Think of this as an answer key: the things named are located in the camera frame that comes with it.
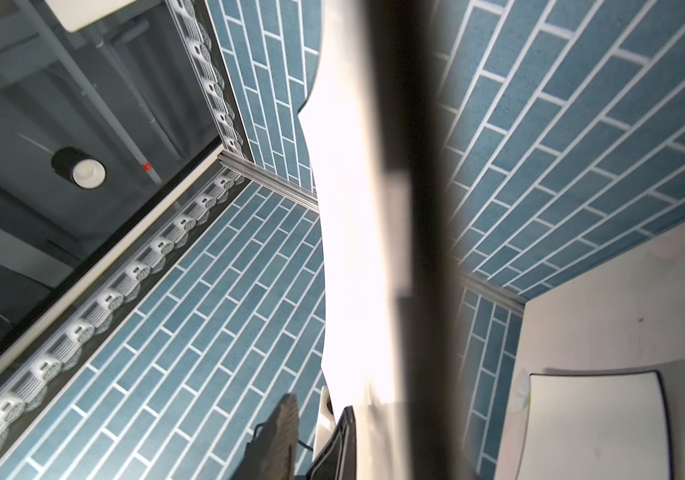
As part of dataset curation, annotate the black ceiling spotlight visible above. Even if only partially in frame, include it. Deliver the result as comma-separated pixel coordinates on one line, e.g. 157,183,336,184
50,147,108,190

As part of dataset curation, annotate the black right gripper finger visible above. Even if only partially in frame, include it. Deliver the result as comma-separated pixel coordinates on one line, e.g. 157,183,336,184
306,406,356,480

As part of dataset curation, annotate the LED light strip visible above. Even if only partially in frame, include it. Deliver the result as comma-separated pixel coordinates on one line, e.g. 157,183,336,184
0,1,242,460

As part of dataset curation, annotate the white square plate black rim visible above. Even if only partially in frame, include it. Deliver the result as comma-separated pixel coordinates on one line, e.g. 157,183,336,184
517,370,673,479

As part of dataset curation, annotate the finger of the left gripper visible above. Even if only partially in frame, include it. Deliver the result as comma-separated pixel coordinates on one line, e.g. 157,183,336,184
232,393,300,480

